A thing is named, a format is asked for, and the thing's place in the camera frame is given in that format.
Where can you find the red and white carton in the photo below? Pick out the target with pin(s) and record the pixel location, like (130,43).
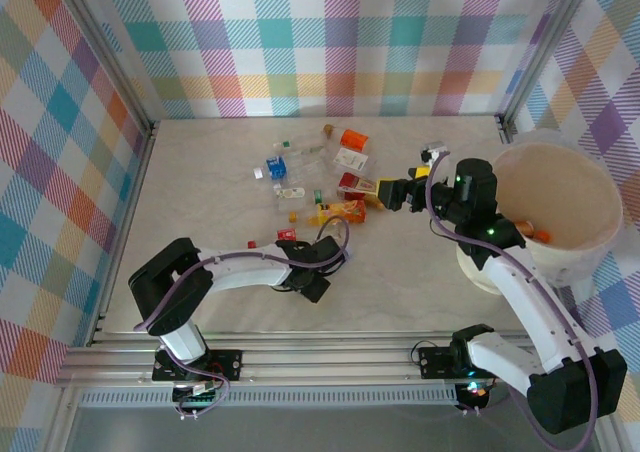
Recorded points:
(355,184)

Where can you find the orange juice bottle yellow label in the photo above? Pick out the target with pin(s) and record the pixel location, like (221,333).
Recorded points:
(340,212)

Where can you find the white label clear bottle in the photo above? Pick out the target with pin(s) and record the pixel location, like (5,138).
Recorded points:
(350,158)

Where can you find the cream label green band bottle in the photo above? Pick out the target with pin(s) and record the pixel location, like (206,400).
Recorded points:
(291,192)

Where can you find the orange small carton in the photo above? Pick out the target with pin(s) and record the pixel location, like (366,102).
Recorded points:
(356,139)

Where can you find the blue label clear bottle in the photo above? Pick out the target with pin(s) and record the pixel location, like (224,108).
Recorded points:
(276,167)

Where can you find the clear bottle green cap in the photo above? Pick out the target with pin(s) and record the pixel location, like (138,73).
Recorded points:
(287,145)

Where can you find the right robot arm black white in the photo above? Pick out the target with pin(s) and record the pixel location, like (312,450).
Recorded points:
(540,312)

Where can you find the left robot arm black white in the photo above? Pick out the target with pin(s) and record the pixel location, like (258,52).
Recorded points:
(240,272)

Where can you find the controller board green terminal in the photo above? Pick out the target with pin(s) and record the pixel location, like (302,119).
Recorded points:
(200,401)

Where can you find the controller board lit LED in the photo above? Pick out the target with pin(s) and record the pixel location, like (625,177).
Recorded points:
(475,392)

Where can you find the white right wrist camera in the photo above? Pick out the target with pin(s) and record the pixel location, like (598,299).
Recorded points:
(434,149)

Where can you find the aluminium table side rail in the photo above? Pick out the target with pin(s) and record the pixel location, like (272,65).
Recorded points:
(126,212)
(504,127)

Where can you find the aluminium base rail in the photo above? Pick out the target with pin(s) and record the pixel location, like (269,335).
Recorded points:
(325,364)

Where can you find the aluminium frame post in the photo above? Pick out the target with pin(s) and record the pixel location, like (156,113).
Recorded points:
(100,47)
(545,37)

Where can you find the aluminium frame leg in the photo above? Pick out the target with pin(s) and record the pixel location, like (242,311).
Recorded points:
(607,439)
(62,422)

